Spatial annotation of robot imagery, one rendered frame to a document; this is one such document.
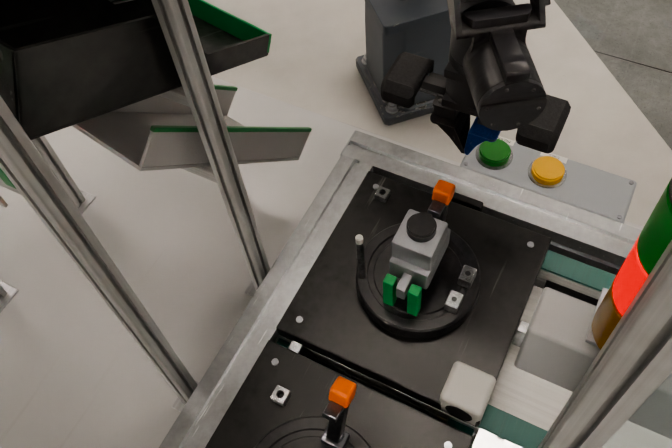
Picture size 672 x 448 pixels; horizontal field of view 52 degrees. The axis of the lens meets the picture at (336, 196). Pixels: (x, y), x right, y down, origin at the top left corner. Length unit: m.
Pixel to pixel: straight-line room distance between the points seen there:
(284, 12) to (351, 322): 0.67
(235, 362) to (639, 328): 0.52
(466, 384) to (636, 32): 2.01
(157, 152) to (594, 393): 0.42
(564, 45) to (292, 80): 0.45
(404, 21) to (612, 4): 1.81
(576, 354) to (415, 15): 0.57
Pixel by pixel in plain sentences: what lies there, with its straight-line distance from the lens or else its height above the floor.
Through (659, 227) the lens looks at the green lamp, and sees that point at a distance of 0.37.
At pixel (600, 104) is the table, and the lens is 1.15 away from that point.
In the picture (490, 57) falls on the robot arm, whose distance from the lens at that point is 0.60.
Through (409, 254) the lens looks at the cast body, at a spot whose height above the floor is 1.08.
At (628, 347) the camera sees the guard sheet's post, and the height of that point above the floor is 1.33.
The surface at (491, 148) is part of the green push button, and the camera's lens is 0.92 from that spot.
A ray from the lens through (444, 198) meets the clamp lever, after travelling 0.75.
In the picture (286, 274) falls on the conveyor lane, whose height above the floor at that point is 0.95.
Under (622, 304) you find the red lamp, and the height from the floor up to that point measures 1.32.
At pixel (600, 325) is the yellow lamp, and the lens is 0.46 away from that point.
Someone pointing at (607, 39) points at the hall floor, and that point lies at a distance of 2.56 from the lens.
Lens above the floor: 1.69
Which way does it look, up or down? 55 degrees down
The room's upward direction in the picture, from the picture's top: 7 degrees counter-clockwise
